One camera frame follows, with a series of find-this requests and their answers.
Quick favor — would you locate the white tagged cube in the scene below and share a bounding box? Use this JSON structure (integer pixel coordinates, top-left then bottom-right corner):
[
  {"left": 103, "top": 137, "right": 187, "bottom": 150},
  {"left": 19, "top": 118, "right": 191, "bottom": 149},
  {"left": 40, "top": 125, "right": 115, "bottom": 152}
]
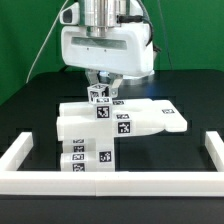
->
[
  {"left": 87, "top": 83, "right": 109, "bottom": 102},
  {"left": 93, "top": 97, "right": 112, "bottom": 119}
]

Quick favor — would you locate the white U-shaped frame fence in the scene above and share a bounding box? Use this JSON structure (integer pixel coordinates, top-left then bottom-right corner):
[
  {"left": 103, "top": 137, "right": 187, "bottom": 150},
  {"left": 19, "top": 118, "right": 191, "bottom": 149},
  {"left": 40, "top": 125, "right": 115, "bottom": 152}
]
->
[{"left": 0, "top": 131, "right": 224, "bottom": 197}]

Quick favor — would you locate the white chair back piece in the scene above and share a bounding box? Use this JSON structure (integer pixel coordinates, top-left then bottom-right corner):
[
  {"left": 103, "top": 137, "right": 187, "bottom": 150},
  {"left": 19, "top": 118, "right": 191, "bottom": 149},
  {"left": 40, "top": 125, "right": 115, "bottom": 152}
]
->
[{"left": 56, "top": 98, "right": 187, "bottom": 141}]

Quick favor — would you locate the white cable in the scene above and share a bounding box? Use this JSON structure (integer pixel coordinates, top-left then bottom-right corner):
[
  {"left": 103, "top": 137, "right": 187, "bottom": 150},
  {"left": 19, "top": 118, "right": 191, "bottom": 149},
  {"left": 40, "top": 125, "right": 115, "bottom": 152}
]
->
[{"left": 25, "top": 0, "right": 70, "bottom": 84}]

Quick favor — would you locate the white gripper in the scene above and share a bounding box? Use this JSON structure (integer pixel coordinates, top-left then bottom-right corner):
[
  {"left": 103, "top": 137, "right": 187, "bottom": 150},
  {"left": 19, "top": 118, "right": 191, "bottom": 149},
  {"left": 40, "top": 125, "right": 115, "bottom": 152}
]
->
[{"left": 60, "top": 3, "right": 154, "bottom": 98}]

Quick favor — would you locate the white chair seat piece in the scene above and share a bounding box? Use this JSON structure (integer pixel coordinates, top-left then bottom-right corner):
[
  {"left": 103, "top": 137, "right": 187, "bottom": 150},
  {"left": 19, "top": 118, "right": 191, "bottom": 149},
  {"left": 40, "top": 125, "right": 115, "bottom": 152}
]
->
[{"left": 96, "top": 137, "right": 115, "bottom": 172}]

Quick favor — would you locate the black cable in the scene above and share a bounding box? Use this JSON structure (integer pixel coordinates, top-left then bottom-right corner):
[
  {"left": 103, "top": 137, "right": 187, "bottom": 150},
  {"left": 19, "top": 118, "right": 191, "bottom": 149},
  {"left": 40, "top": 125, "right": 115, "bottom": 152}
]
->
[{"left": 59, "top": 64, "right": 73, "bottom": 73}]

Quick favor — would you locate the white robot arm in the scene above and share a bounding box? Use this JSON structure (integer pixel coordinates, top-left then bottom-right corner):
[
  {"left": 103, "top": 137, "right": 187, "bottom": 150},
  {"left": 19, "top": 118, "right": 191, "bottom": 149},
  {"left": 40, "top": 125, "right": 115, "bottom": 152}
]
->
[{"left": 60, "top": 0, "right": 157, "bottom": 99}]

